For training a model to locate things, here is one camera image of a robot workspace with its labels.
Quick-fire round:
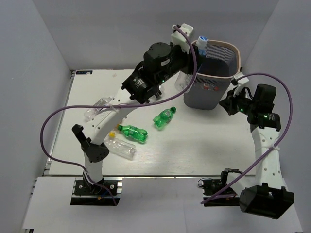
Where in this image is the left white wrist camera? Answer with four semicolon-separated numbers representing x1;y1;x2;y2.
171;23;194;54

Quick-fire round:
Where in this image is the grey mesh waste bin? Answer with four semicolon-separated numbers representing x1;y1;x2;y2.
183;40;241;110

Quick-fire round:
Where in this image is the clear ribbed unlabelled bottle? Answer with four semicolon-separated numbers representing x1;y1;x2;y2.
104;138;137;161

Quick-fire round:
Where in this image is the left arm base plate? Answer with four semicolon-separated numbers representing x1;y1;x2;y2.
70;178;122;206

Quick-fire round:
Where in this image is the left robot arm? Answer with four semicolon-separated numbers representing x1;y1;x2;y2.
72;42;206;194

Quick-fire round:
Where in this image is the large labelled clear bottle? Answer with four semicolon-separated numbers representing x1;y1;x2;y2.
84;96;115;122

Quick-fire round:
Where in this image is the clear bottle blue label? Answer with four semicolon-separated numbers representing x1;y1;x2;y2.
174;36;208;91

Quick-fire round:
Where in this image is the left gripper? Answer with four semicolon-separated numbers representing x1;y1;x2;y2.
156;42;206;85

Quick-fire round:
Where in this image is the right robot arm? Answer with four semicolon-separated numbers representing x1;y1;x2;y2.
219;84;294;219

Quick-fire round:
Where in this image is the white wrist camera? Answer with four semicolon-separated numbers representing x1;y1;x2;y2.
171;23;194;54
231;72;249;97

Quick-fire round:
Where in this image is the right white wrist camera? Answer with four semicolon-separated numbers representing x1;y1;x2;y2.
231;72;249;97

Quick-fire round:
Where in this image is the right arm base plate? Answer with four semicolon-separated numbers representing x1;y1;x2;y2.
200;168;250;205

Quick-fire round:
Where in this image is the small green bottle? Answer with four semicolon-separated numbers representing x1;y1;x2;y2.
153;106;176;130

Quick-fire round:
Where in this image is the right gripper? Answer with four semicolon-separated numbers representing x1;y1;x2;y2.
219;86;257;116

